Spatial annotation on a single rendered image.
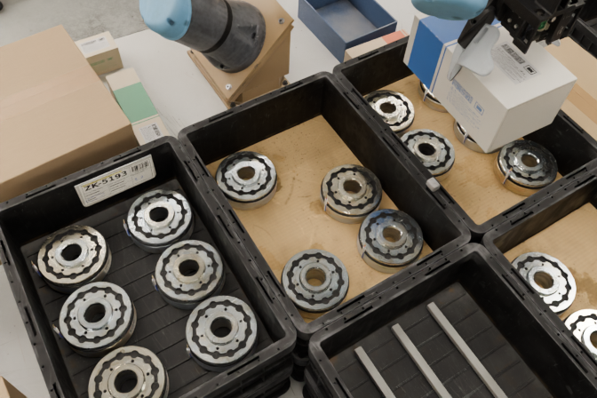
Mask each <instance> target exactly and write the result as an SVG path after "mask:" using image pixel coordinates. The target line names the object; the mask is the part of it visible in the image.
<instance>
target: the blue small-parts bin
mask: <svg viewBox="0 0 597 398"><path fill-rule="evenodd" d="M298 18H299V19H300V20H301V21H302V22H303V23H304V24H305V25H306V27H307V28H308V29H309V30H310V31H311V32H312V33H313V34H314V35H315V36H316V37H317V38H318V40H319V41H320V42H321V43H322V44H323V45H324V46H325V47H326V48H327V49H328V50H329V51H330V53H331V54H332V55H333V56H334V57H335V58H336V59H337V60H338V61H339V62H340V63H342V62H344V57H345V50H347V49H350V48H353V47H355V46H357V45H360V44H364V43H367V42H369V41H371V40H374V39H377V38H380V37H381V36H386V35H389V34H391V33H393V32H395V30H396V27H397V22H398V21H397V20H396V19H395V18H394V17H393V16H392V15H391V14H390V13H389V12H388V11H387V10H386V9H385V8H383V7H382V6H381V5H380V4H379V3H378V2H377V1H376V0H298Z"/></svg>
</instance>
